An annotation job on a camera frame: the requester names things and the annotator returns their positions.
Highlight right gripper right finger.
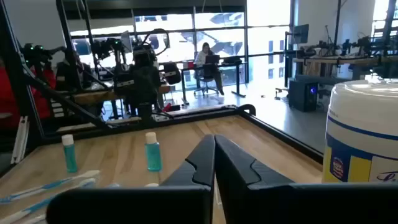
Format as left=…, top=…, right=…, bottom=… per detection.
left=214, top=134, right=398, bottom=224

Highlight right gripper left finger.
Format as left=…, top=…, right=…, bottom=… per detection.
left=45, top=134, right=216, bottom=224

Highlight black computer tower blue lights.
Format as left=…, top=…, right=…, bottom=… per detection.
left=288, top=79, right=319, bottom=113

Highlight office chair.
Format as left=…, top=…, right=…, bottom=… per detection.
left=194, top=63, right=220, bottom=96

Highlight yellow white wipes canister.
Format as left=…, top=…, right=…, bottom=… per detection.
left=322, top=78, right=398, bottom=184

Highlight black office desk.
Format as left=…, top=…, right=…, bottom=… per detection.
left=180, top=61, right=248, bottom=105

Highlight wooden workbench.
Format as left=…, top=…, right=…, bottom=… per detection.
left=72, top=83, right=172, bottom=106
left=292, top=55, right=398, bottom=78

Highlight person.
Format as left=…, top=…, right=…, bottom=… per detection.
left=194, top=42, right=225, bottom=96

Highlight dark laptop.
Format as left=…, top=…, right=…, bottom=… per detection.
left=204, top=54, right=221, bottom=65

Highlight black bag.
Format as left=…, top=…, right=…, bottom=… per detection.
left=222, top=55, right=243, bottom=65

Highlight dark monitor on stand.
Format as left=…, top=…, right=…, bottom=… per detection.
left=292, top=24, right=310, bottom=45

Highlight silver aluminium extrusion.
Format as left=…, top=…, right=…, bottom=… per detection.
left=11, top=115, right=30, bottom=165

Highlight large red object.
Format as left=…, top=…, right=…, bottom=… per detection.
left=0, top=58, right=57, bottom=130

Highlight black table edge rail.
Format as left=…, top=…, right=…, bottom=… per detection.
left=40, top=103, right=324, bottom=165

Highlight black rig frame struts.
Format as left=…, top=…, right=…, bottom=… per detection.
left=0, top=0, right=109, bottom=150

